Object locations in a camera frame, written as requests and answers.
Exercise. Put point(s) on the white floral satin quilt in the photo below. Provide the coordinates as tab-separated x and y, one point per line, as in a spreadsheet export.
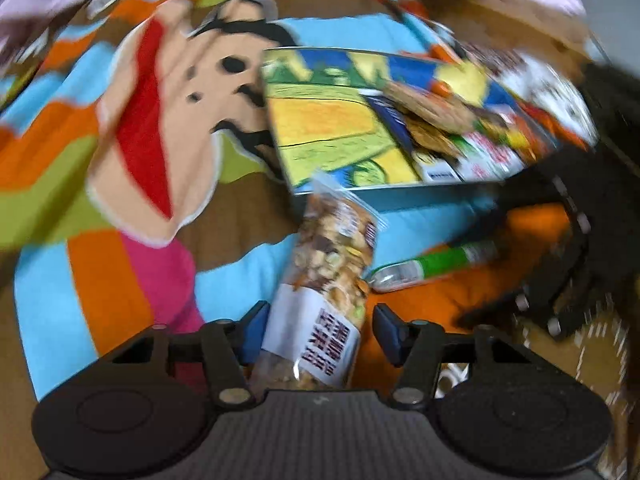
550	90

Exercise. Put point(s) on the green white tube packet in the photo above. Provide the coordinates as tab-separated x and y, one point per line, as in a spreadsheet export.
430	265

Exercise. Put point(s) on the orange rice cracker packet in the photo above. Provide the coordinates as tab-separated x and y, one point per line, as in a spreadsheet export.
425	105

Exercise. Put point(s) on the pink bed sheet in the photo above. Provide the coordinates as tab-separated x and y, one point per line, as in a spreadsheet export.
40	5

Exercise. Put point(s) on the clear nut bar packet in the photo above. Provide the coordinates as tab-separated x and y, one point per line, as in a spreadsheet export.
325	270

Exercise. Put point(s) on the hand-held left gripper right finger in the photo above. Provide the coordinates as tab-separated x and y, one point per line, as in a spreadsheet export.
390	335

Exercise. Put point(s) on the blue white snack packet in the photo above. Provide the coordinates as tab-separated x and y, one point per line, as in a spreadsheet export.
390	115

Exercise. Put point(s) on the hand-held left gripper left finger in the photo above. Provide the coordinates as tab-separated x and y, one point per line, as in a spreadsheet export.
255	332

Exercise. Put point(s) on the cartoon monkey printed blanket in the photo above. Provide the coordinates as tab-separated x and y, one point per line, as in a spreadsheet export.
65	260

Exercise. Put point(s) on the wooden bed rail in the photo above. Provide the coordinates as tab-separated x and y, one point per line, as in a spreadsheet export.
500	15

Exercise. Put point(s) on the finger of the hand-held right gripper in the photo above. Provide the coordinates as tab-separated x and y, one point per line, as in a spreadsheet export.
550	305
540	180

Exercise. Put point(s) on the painted metal tray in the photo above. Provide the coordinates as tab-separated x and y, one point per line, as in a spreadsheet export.
320	125

